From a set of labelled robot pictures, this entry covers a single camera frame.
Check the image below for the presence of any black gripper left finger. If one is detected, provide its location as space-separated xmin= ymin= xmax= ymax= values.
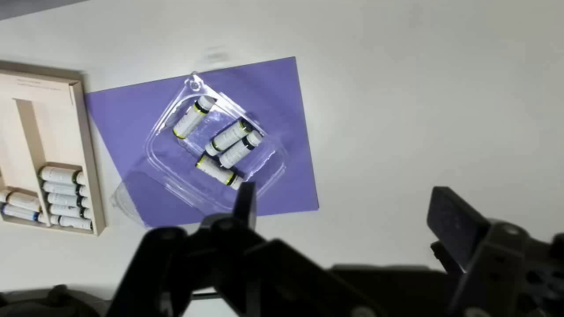
xmin=107 ymin=180 xmax=385 ymax=317

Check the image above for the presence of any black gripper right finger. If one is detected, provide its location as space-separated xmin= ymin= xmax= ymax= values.
xmin=427 ymin=186 xmax=564 ymax=317

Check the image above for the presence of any white bottle green band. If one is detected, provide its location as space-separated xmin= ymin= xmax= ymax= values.
xmin=38 ymin=165 xmax=89 ymax=187

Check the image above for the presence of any clear plastic clamshell container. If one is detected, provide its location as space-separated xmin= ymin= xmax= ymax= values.
xmin=112 ymin=71 xmax=292 ymax=228

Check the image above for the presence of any white bottle dark label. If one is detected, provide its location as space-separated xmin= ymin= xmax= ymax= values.
xmin=52 ymin=214 xmax=94 ymax=233

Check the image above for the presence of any white bottle amber band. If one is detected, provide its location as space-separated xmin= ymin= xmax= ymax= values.
xmin=4 ymin=187 xmax=45 ymax=216

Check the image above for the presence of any white bottle blue band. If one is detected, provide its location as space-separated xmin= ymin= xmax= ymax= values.
xmin=0 ymin=202 xmax=47 ymax=226

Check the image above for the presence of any light wooden tray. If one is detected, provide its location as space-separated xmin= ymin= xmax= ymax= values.
xmin=0 ymin=61 xmax=108 ymax=239

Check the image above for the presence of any purple mat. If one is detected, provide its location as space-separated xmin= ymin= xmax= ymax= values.
xmin=85 ymin=57 xmax=322 ymax=230

